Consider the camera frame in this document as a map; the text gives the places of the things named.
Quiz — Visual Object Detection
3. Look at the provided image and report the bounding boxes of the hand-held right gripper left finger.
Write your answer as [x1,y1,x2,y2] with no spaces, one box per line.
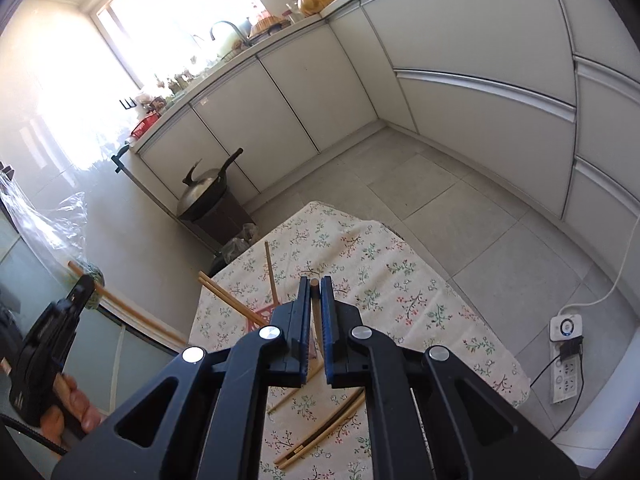
[50,276,313,480]

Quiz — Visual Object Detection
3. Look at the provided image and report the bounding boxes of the black wok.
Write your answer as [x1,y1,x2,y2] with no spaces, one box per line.
[176,147,245,221]

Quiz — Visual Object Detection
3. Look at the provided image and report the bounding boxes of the red plastic basket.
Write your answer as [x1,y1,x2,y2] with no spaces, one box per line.
[131,112,162,138]

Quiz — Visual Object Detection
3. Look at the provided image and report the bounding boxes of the white kitchen base cabinets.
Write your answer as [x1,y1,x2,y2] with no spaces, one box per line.
[129,0,640,281]

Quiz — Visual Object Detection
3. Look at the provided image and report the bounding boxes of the crumpled plastic bag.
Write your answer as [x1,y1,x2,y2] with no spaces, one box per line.
[220,222,260,263]

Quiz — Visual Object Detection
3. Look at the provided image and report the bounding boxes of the white cable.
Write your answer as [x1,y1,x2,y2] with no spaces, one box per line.
[557,240,636,313]

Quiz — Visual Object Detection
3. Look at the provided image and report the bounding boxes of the dark bamboo chopstick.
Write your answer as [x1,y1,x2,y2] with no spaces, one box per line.
[280,402,361,470]

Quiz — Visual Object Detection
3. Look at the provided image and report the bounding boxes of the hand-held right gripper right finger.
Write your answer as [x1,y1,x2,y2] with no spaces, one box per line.
[320,275,581,480]

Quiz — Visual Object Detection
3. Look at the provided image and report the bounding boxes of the floral tablecloth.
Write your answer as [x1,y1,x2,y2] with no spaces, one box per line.
[189,201,532,480]

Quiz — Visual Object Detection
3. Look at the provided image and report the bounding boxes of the black plug with cable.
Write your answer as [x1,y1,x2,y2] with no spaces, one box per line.
[530,339,586,441]

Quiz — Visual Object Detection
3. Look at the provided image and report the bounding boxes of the white power strip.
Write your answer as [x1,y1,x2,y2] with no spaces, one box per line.
[550,340,581,405]

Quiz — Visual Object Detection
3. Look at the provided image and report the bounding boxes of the metal wok lid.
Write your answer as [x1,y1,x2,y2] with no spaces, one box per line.
[177,159,226,216]

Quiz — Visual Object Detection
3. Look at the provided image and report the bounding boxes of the dark brown bin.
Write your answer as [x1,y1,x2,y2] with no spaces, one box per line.
[180,187,256,253]

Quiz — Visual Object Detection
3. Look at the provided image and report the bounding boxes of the woven basket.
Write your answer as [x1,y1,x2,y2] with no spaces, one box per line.
[248,12,291,38]

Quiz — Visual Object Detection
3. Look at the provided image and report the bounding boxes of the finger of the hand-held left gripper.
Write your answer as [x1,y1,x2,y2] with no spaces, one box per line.
[65,274,97,312]

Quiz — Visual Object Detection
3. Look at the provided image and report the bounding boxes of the frosted glass sliding door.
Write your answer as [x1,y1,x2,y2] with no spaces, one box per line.
[0,160,191,411]

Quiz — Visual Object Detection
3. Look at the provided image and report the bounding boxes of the light bamboo chopstick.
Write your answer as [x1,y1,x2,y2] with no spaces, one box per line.
[198,270,273,321]
[267,360,326,415]
[197,277,271,324]
[66,260,187,351]
[264,241,280,306]
[274,391,369,467]
[309,280,322,363]

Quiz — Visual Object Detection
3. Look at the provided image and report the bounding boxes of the dark pipe with bracket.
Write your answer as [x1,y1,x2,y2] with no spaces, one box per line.
[112,142,151,196]

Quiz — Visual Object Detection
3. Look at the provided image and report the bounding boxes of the pink plastic chopstick holder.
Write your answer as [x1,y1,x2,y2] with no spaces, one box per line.
[242,300,281,333]

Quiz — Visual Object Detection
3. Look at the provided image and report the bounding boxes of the row of small bottles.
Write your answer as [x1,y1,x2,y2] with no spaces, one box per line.
[150,67,221,106]

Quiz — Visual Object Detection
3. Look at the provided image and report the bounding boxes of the metal sink faucet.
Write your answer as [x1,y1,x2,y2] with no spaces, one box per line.
[210,21,251,48]

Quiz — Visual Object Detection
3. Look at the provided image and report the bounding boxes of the kitchen window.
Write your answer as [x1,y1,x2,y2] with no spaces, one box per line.
[92,0,261,91]

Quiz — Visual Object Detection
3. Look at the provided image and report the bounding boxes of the person's left hand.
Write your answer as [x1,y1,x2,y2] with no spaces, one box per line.
[41,376,109,437]

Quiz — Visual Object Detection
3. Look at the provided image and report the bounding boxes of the white smart plug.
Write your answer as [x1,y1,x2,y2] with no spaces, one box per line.
[549,312,583,343]

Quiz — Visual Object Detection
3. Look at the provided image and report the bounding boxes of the hanging bag of greens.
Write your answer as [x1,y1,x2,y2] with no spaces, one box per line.
[0,172,106,311]

